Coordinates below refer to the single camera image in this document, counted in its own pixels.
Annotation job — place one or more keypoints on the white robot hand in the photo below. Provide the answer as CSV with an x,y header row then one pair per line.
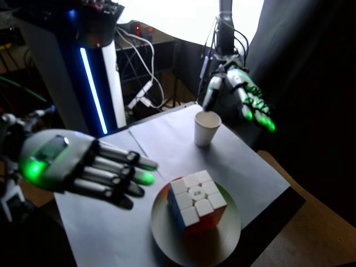
x,y
53,158
235,80

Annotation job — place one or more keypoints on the white paper cup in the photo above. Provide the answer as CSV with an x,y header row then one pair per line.
x,y
204,133

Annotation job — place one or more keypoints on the Rubik's cube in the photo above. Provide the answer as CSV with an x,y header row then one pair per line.
x,y
194,200

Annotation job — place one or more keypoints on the round beige plate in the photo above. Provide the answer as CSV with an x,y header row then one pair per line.
x,y
211,247

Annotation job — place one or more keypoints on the black tripod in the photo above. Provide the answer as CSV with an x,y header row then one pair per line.
x,y
175,83

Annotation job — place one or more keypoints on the black column with blue light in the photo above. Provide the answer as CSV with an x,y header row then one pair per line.
x,y
64,69

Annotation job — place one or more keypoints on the black box with red light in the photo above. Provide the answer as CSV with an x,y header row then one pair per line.
x,y
142,29

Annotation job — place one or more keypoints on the black table mat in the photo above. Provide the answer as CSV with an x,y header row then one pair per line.
x,y
267,222

